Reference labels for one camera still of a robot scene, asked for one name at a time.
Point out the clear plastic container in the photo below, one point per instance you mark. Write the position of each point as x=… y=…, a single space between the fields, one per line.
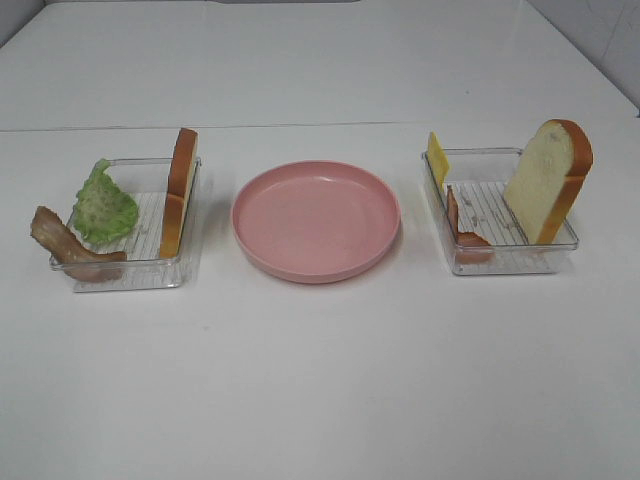
x=145 y=180
x=478 y=177

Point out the pink round plate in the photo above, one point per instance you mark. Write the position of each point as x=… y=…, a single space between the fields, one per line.
x=315 y=222

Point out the right clear plastic container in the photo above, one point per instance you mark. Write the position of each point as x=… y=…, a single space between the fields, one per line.
x=478 y=177

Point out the left clear plastic container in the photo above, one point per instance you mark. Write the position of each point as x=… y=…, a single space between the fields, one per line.
x=145 y=180

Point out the bread slice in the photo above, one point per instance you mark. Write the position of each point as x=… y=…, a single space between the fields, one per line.
x=548 y=178
x=179 y=185

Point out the bacon strip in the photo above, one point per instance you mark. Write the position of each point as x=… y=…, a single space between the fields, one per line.
x=52 y=234
x=471 y=248

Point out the green lettuce leaf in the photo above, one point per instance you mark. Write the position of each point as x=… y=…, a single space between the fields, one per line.
x=103 y=212

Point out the yellow cheese slice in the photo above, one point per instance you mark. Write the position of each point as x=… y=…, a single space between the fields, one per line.
x=437 y=160

